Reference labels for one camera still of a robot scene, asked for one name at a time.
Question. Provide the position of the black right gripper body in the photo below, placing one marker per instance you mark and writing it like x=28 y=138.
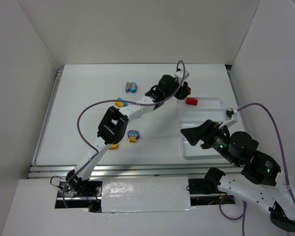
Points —
x=207 y=135

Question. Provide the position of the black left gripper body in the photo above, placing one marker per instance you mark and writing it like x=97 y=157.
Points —
x=183 y=91

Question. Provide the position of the red studded lego brick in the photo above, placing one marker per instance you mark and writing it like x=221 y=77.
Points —
x=191 y=101

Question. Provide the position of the yellow and teal lego stack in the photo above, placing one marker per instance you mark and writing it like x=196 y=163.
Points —
x=120 y=103

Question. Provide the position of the purple flower lego piece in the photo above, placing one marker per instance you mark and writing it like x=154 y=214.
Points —
x=133 y=133

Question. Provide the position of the small yellow lego brick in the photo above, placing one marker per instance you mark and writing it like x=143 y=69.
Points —
x=132 y=139

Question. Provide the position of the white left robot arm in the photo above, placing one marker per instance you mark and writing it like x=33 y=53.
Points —
x=113 y=125

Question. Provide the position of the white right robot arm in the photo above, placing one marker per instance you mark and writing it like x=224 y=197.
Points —
x=266 y=189

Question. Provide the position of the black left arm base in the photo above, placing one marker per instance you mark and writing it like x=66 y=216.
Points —
x=88 y=198

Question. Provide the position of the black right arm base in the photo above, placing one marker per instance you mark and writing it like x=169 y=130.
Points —
x=201 y=194

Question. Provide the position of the white sorting tray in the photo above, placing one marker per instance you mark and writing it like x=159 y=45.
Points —
x=197 y=121

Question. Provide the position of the pastel flower lego stack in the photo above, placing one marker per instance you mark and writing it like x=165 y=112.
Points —
x=130 y=87

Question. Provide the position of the yellow round lego piece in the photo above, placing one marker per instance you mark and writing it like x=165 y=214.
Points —
x=113 y=147

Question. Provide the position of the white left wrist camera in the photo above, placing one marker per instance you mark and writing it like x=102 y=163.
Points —
x=181 y=75

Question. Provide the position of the aluminium table frame rails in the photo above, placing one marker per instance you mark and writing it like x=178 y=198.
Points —
x=158 y=151

